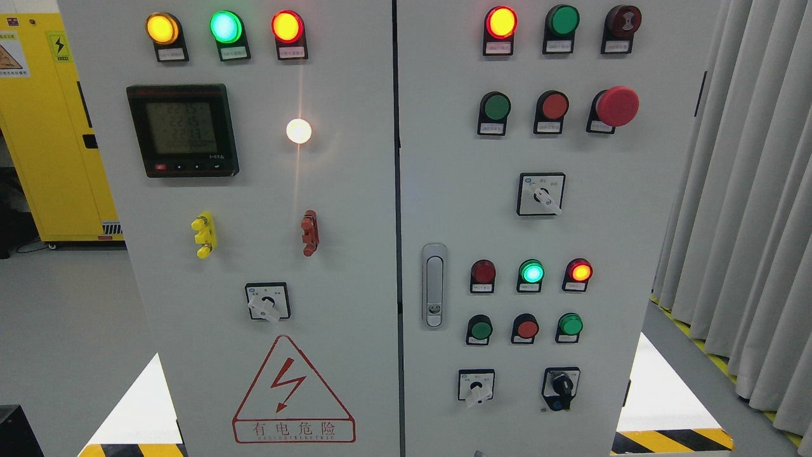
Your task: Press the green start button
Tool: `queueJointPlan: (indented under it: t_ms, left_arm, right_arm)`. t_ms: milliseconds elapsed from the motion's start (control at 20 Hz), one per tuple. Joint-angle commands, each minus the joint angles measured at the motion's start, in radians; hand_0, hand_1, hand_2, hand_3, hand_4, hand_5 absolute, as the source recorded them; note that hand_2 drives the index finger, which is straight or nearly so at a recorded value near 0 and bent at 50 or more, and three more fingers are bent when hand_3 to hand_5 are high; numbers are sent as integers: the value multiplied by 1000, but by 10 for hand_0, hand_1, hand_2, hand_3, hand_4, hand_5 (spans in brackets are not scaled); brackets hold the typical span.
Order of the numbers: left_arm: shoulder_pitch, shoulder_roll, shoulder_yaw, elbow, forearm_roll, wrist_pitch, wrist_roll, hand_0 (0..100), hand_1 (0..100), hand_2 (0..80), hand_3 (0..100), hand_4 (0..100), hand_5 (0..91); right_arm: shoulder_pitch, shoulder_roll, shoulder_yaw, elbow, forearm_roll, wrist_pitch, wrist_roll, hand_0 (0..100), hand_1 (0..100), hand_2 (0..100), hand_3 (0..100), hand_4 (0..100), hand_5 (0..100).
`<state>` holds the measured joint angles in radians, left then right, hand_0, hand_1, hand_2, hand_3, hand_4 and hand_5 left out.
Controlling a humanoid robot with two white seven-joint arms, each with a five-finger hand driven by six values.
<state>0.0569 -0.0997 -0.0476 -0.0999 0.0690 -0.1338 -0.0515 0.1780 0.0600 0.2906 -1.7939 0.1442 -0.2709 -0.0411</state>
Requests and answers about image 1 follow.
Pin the lower left red indicator lamp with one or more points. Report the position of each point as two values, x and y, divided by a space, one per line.
482 277

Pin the lower right green push button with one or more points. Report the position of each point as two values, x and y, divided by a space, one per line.
569 327

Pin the upper right white selector switch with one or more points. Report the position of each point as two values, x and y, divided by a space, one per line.
540 194

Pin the yellow terminal block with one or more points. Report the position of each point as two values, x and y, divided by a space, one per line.
205 234

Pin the red indicator lamp top right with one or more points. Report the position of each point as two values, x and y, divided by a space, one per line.
499 27

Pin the upper red push button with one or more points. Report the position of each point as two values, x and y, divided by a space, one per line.
550 111

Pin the upper green push button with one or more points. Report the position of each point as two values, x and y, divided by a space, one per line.
493 114

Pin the red push button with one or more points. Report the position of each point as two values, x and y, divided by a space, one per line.
550 111
524 330

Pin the lower green indicator lamp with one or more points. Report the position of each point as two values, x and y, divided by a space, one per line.
530 276

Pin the yellow indicator lamp top left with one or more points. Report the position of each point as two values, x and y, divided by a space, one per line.
167 37

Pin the green indicator lamp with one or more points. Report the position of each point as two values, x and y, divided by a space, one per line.
230 37
560 27
530 276

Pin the green indicator lamp top left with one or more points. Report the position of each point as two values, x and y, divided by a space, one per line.
230 37

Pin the lower red push button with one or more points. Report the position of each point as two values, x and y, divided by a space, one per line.
524 330

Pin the silver door latch handle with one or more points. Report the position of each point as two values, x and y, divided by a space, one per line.
433 284

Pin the red terminal block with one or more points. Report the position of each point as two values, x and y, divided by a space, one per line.
310 236

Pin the left door white selector switch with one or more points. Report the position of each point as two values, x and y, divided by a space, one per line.
268 301

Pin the black digital power meter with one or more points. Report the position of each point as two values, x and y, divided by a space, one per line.
184 131

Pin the white lit indicator lamp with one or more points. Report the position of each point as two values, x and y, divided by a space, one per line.
299 131

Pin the green push button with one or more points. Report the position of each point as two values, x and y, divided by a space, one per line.
569 327
493 114

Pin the black box bottom left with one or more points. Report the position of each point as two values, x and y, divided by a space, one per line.
17 438

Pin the black knob selector switch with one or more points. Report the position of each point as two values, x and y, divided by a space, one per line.
559 387

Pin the grey electrical control cabinet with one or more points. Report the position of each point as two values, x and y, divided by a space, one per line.
392 90

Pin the yellow safety cabinet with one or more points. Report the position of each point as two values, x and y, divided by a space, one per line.
48 130

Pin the red indicator lamp top left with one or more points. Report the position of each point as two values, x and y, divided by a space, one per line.
289 32

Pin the lower white selector switch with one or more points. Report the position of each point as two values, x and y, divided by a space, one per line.
475 386

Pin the red high voltage warning sticker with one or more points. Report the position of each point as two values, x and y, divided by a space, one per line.
289 402

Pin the grey curtain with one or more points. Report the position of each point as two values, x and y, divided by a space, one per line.
736 261

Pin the dark red buzzer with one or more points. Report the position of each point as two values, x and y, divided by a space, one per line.
621 24

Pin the lower right red indicator lamp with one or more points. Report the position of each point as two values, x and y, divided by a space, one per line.
577 275

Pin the red mushroom emergency stop button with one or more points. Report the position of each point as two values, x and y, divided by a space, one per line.
612 108

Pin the green indicator lamp top right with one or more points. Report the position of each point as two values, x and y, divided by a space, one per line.
560 27

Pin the red indicator lamp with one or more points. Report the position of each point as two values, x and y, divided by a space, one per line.
482 277
499 27
289 32
577 275

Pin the green start button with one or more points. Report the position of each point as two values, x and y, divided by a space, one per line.
479 330

